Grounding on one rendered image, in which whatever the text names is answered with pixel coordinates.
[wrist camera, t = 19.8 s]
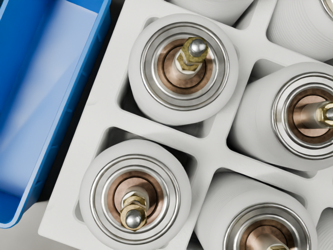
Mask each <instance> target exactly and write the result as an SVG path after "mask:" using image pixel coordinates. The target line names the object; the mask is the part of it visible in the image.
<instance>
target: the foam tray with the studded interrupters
mask: <svg viewBox="0 0 333 250"><path fill-rule="evenodd" d="M276 2H277V0H253V2H252V3H251V4H250V5H249V6H248V8H247V9H246V10H245V11H244V12H243V14H242V15H241V16H240V17H239V18H238V19H237V21H236V22H235V23H234V24H233V25H232V26H231V27H230V26H227V25H225V24H222V23H220V22H217V21H215V20H212V19H209V18H207V17H204V16H202V15H199V14H197V13H194V12H191V11H189V10H186V9H184V8H181V7H179V6H176V5H174V4H171V3H169V2H166V0H125V2H124V5H123V8H122V10H121V13H120V15H119V18H118V21H117V23H116V26H115V29H114V31H113V34H112V37H111V39H110V42H109V45H108V47H107V50H106V53H105V55H104V58H103V61H102V63H101V66H100V68H99V71H98V74H97V76H96V79H95V82H94V84H93V87H92V89H91V92H90V95H89V98H88V100H87V103H86V105H85V108H84V110H83V113H82V116H81V118H80V121H79V124H78V126H77V129H76V132H75V134H74V137H73V139H72V142H71V145H70V147H69V150H68V153H67V155H66V158H65V160H64V163H63V166H62V168H61V171H60V174H59V176H58V179H57V182H56V184H55V187H54V190H53V192H52V195H51V198H50V200H49V203H48V205H47V208H46V210H45V213H44V216H43V218H42V221H41V223H40V226H39V229H38V234H39V235H40V236H43V237H46V238H49V239H52V240H54V241H57V242H60V243H63V244H66V245H68V246H71V247H74V248H77V249H80V250H113V249H111V248H109V247H107V246H106V245H104V244H103V243H101V242H100V241H99V240H98V239H97V238H95V237H94V235H93V234H92V233H91V232H90V230H89V229H88V227H87V226H86V224H85V222H84V220H83V217H82V214H81V210H80V205H79V191H80V185H81V182H82V179H83V176H84V174H85V172H86V170H87V168H88V167H89V165H90V164H91V163H92V161H93V160H94V159H95V158H96V157H97V156H98V155H99V154H101V153H102V152H103V151H105V150H106V149H108V148H110V147H112V146H114V145H116V144H118V143H120V142H123V141H125V140H129V139H134V138H142V139H147V140H150V141H153V142H155V143H157V144H159V145H160V146H162V147H163V148H164V149H166V150H167V151H168V152H169V153H171V154H172V155H173V156H174V157H175V158H176V159H177V160H178V161H179V162H180V163H181V165H182V166H183V168H184V170H185V171H186V173H187V176H188V179H189V182H190V186H191V207H190V211H189V215H188V217H187V220H186V222H185V224H184V226H183V227H182V229H181V230H180V232H179V233H178V234H177V235H176V236H175V237H174V238H173V239H172V240H171V241H170V242H168V243H167V244H166V245H164V246H162V247H161V248H158V249H156V250H204V249H203V247H202V245H201V243H200V241H199V239H198V237H197V236H196V234H195V232H194V230H193V229H194V226H195V223H196V221H197V218H198V215H199V212H200V210H201V207H202V204H203V202H204V199H205V196H206V193H207V191H208V188H209V185H210V183H211V180H212V177H213V174H215V173H219V172H235V173H239V174H242V175H244V176H247V177H249V178H251V179H254V180H256V181H258V182H261V183H263V184H265V185H268V186H270V187H272V188H275V189H277V190H280V191H282V192H284V193H287V194H288V195H290V196H292V197H293V198H295V199H296V200H297V201H299V202H300V203H301V204H302V205H303V206H304V207H305V209H306V210H307V211H308V213H309V214H310V216H311V218H312V220H313V222H314V225H315V228H316V226H317V223H318V220H319V218H320V215H321V213H322V211H323V210H324V209H325V208H327V207H330V208H333V166H331V167H329V168H326V169H323V170H319V171H300V170H295V169H291V168H287V167H283V166H279V165H275V164H271V163H267V162H263V161H259V160H255V159H252V158H250V157H247V156H244V155H242V154H239V153H238V152H236V151H235V150H234V149H233V148H232V147H231V146H230V145H229V143H228V142H227V140H226V139H227V136H228V133H229V130H230V128H231V125H232V122H233V119H234V117H235V114H236V111H237V109H238V106H239V103H240V100H241V98H242V95H243V92H244V90H245V87H246V85H247V84H249V83H252V82H254V81H256V80H258V79H260V78H263V77H265V76H267V75H269V74H271V73H274V72H276V71H278V70H280V69H282V68H285V67H287V66H289V65H292V64H295V63H302V62H316V63H322V64H326V65H328V66H331V67H333V58H332V59H330V60H327V61H325V62H320V61H318V60H315V59H313V58H310V57H307V56H305V55H302V54H300V53H297V52H294V51H292V50H289V49H287V48H284V47H282V46H279V45H276V44H274V43H272V42H270V41H269V40H268V39H267V37H266V30H267V27H268V24H269V21H270V19H271V16H272V13H273V11H274V8H275V5H276ZM176 13H190V14H195V15H199V16H202V17H204V18H206V19H209V20H210V21H212V22H213V23H215V24H216V25H217V26H219V27H220V28H221V29H222V30H223V31H224V32H225V33H226V35H227V36H228V37H229V38H230V40H231V42H232V44H233V46H234V48H235V51H236V54H237V59H238V79H237V84H236V87H235V90H234V92H233V94H232V96H231V98H230V99H229V101H228V102H227V103H226V105H225V106H224V107H223V108H222V109H221V110H220V111H218V112H217V113H216V114H214V115H213V116H211V117H210V118H208V119H206V120H203V121H200V122H197V123H192V124H187V125H179V126H165V125H162V124H159V123H156V122H154V121H151V120H149V119H148V118H147V117H145V116H144V115H143V114H142V113H141V111H140V110H139V108H138V107H137V105H136V103H135V100H134V97H133V93H132V89H131V85H130V81H129V76H128V60H129V55H130V52H131V49H132V46H133V44H134V42H135V40H136V39H137V37H138V36H139V34H140V33H141V32H142V31H143V30H144V29H145V28H146V27H147V26H148V25H150V24H151V23H152V22H154V21H155V20H157V19H159V18H161V17H164V16H167V15H170V14H176Z"/></svg>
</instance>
